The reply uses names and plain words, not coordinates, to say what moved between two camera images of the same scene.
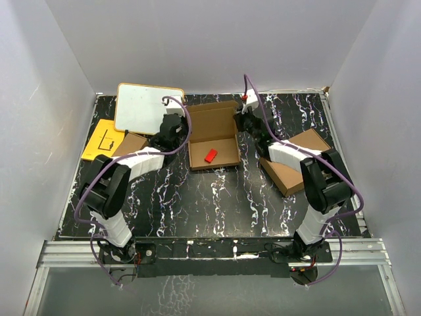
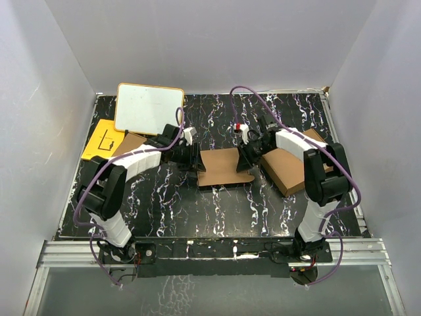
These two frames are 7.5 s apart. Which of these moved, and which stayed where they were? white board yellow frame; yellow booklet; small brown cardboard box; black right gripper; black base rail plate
Moved: black right gripper
Stayed: small brown cardboard box; yellow booklet; black base rail plate; white board yellow frame
